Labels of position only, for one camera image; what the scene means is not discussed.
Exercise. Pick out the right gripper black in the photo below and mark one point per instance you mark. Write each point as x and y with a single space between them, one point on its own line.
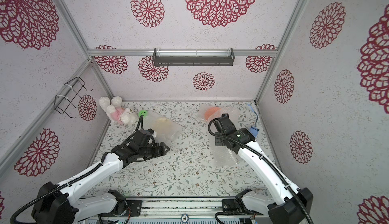
221 123

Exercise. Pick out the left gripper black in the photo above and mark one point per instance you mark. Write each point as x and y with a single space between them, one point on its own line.
158 152

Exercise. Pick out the clear bubble wrap sheet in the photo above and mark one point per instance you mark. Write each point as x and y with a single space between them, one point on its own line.
223 156

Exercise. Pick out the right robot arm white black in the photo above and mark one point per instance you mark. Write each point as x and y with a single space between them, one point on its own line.
286 204

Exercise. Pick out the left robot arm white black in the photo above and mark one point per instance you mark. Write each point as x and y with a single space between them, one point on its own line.
62 203

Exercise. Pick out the yellow plate in bubble wrap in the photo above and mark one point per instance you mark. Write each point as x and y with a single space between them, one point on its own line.
165 130

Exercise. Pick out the orange plate in bubble wrap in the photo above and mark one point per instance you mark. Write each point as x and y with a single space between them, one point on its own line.
207 112

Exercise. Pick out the green round toy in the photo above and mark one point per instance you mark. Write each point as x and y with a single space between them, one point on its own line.
143 113

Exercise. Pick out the white plush bunny pink dress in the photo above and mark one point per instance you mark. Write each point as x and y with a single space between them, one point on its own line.
116 113

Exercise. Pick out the blue toy with cord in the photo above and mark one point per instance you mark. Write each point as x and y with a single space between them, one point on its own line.
254 129

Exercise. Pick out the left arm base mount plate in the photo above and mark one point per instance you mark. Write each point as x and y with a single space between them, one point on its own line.
133 208

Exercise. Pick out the aluminium front rail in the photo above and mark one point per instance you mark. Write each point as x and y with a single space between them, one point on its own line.
182 207

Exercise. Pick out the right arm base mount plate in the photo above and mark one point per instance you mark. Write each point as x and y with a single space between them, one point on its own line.
231 206

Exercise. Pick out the black wire wall basket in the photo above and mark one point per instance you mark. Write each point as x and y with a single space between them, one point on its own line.
75 85

